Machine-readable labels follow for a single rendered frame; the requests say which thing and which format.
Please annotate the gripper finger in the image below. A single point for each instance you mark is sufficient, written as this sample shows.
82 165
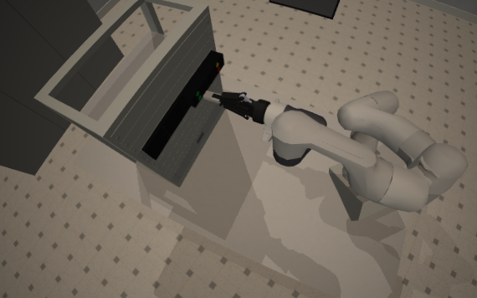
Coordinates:
234 109
229 98

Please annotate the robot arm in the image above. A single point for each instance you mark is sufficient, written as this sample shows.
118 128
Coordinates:
407 189

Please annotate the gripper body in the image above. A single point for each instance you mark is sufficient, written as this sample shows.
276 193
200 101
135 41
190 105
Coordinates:
259 107

